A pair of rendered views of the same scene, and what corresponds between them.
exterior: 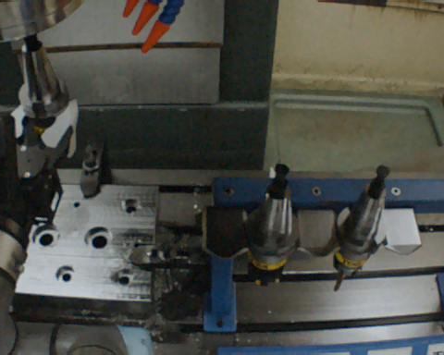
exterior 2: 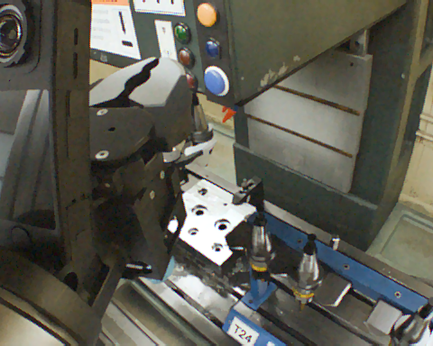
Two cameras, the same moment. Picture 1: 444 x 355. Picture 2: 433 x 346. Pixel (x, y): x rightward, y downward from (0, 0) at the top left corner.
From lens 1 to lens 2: 36 cm
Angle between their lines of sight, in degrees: 36
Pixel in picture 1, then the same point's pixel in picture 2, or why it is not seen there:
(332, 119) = not seen: outside the picture
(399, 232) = (327, 289)
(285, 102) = (410, 218)
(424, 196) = (361, 279)
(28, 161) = (170, 155)
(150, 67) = (313, 155)
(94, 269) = (207, 237)
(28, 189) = not seen: hidden behind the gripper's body
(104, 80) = (289, 152)
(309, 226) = (280, 256)
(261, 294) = (285, 301)
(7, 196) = not seen: hidden behind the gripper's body
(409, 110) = not seen: outside the picture
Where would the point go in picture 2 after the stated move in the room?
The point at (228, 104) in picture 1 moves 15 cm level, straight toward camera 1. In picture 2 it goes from (354, 197) to (332, 222)
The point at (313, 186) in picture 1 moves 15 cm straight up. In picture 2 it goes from (300, 238) to (305, 181)
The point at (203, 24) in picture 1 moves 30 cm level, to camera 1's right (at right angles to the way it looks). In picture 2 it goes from (345, 139) to (430, 177)
